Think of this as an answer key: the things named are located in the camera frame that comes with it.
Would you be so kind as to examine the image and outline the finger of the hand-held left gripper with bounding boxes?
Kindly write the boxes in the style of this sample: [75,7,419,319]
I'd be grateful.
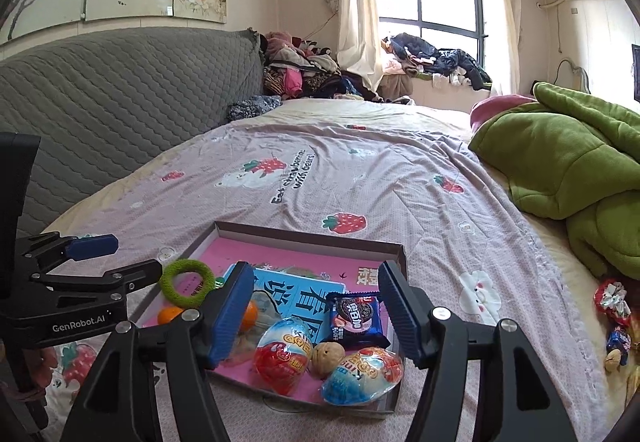
[30,258,163,305]
[15,233,120,273]

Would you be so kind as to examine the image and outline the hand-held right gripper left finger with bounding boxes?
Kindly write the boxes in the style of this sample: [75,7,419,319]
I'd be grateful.
[60,261,257,442]

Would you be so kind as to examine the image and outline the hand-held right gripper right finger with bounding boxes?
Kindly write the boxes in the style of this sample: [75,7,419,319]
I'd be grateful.
[377,261,581,442]

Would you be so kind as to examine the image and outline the orange mandarin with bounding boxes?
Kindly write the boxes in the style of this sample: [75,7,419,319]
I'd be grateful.
[157,306,186,327]
[239,300,259,335]

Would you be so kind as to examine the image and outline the beige mesh scrunchie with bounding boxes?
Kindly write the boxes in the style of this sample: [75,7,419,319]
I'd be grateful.
[222,289,281,368]

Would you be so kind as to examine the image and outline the blue cookie packet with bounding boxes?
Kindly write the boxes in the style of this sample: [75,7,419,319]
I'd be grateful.
[320,291,391,350]

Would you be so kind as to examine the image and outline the green fuzzy hair ring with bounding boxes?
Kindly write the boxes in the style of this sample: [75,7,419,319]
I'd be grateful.
[159,258,217,309]

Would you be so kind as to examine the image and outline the red egg-shaped toy packet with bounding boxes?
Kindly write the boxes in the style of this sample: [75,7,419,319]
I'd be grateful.
[252,317,315,395]

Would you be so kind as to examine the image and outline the blue egg-shaped toy packet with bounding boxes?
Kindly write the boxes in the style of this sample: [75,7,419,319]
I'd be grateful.
[320,347,405,406]

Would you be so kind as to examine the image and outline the walnut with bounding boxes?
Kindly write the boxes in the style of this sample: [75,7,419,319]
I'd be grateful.
[311,342,345,379]

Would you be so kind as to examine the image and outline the grey shallow cardboard box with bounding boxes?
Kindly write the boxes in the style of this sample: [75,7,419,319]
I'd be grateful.
[127,221,407,418]

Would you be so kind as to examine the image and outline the person's left hand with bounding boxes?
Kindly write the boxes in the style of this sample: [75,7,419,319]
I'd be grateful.
[27,346,57,390]

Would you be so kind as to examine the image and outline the pink picture book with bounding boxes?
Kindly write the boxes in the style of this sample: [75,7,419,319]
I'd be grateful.
[137,232,401,403]

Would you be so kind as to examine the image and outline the grey quilted headboard cover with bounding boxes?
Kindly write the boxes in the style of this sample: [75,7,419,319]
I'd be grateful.
[0,29,266,237]

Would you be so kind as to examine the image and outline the dark patterned cloth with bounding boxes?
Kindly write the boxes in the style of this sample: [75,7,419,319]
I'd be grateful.
[227,95,283,123]

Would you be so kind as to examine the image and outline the red foil candy wrapper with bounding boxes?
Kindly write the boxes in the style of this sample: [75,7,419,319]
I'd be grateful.
[594,278,633,325]

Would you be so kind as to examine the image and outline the blue candy wrapper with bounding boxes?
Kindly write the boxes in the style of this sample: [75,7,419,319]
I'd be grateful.
[606,327,632,353]

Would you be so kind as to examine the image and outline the pink pillow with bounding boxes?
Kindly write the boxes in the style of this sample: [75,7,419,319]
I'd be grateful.
[470,94,538,127]

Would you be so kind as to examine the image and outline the green fleece blanket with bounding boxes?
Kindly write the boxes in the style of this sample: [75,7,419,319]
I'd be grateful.
[468,82,640,280]

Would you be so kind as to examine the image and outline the pile of clothes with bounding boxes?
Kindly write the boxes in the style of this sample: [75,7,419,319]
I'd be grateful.
[260,32,381,102]

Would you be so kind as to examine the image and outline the dark clothes on windowsill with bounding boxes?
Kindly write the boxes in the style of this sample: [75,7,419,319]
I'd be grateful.
[382,32,493,90]

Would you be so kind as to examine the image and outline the white wall cable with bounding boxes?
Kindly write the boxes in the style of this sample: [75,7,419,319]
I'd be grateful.
[555,58,588,87]

